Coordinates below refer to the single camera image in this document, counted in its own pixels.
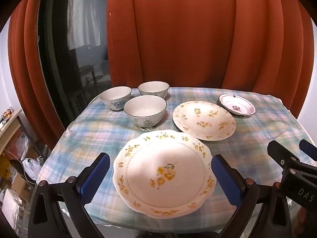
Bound round yellow-flower plate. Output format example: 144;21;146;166
172;101;236;141

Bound white bowl blue flowers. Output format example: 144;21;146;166
100;86;132;111

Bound plaid tablecloth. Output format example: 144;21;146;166
37;87;317;228

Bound white plastic bag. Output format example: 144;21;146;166
15;134;33;159
22;157;43;182

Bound glass door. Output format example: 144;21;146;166
37;0;112;139

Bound white hanging cloth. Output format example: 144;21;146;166
66;0;102;50

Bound wooden shelf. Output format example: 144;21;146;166
0;108;25;154

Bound white bowl dark rim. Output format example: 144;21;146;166
138;81;170;99

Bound small red-flower plate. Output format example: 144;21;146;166
218;94;256;116

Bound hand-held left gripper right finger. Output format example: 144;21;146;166
210;154;292;238

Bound wooden stool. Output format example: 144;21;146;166
79;64;97;85

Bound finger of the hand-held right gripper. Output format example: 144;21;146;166
299;139;317;163
267;140;307;173

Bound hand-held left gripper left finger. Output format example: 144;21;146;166
27;152;111;238

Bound cardboard box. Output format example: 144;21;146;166
10;171;34;192

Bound orange curtain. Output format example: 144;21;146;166
106;0;313;112
7;0;66;152

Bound white bowl leaf print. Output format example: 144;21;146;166
123;95;167;131

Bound large scalloped yellow-flower plate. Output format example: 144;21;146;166
113;129;217;220

